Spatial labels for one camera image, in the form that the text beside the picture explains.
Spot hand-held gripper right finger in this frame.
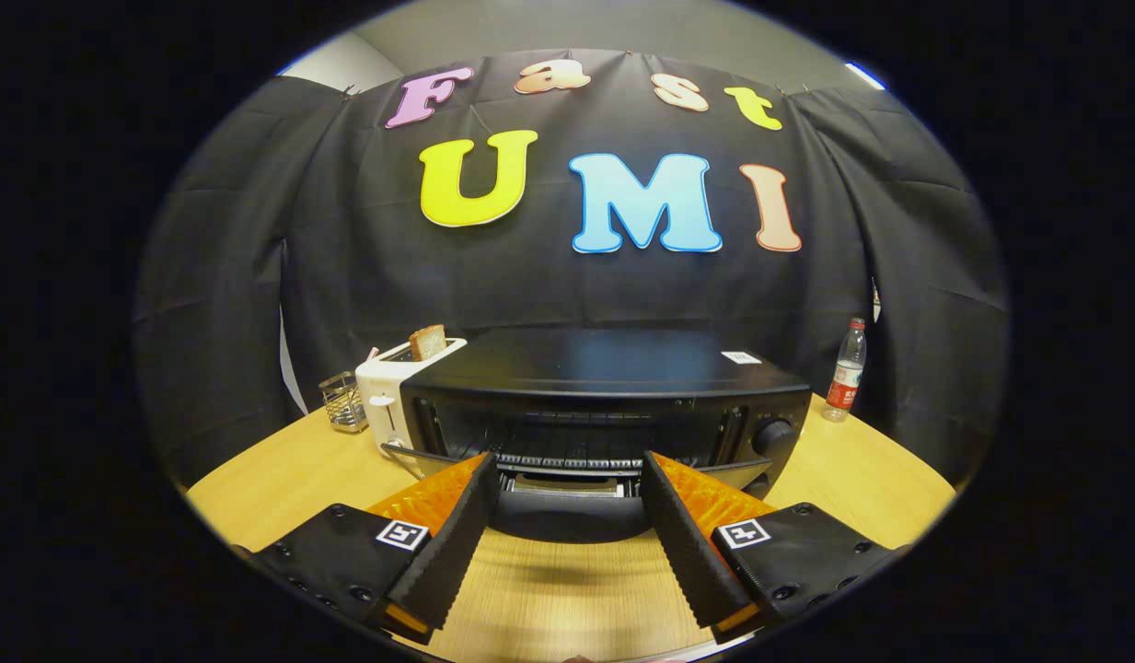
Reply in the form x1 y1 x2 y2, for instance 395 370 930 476
640 450 909 646

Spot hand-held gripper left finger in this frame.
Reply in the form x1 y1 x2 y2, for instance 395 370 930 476
231 452 501 646

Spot black toaster oven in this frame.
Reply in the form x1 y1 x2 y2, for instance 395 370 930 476
380 327 812 544

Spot white pop-up toaster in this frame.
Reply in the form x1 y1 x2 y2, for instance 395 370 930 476
355 337 469 457

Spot toasted bread slice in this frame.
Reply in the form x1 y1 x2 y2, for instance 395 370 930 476
409 323 448 362

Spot red label water bottle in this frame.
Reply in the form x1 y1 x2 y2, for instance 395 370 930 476
820 318 868 423

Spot wire mesh holder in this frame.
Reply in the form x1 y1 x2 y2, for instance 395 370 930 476
318 371 370 434

